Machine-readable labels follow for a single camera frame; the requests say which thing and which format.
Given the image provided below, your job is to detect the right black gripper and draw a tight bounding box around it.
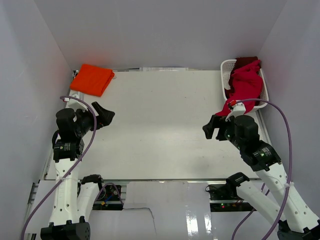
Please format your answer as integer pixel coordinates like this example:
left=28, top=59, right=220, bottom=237
left=202, top=114, right=244, bottom=150

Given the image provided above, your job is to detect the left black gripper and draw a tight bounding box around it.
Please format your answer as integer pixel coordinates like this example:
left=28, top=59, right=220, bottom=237
left=74, top=101, right=115, bottom=137

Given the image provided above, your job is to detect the bright red t shirt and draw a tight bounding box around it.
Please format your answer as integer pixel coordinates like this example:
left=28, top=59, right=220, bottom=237
left=215, top=59, right=264, bottom=117

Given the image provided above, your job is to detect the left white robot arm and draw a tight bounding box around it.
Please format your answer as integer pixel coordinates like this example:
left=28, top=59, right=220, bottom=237
left=40, top=102, right=115, bottom=240

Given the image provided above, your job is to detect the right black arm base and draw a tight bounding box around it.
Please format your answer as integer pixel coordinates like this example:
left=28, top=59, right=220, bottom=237
left=204, top=184, right=253, bottom=213

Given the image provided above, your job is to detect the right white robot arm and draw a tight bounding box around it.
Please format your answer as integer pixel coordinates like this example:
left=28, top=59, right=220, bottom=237
left=202, top=115, right=320, bottom=240

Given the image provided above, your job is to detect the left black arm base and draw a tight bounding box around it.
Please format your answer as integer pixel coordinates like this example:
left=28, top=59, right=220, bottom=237
left=92, top=184, right=125, bottom=211

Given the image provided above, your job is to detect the folded orange t shirt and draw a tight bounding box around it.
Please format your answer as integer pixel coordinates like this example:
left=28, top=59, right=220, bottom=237
left=69, top=64, right=115, bottom=97

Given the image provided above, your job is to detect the white plastic basket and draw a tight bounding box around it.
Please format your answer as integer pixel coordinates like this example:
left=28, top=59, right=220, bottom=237
left=220, top=59, right=269, bottom=101

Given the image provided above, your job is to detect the dark maroon t shirt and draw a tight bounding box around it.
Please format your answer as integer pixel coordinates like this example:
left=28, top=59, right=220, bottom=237
left=224, top=56, right=262, bottom=100

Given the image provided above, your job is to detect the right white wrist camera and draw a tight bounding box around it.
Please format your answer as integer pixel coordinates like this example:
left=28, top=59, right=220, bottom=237
left=225, top=100, right=246, bottom=122

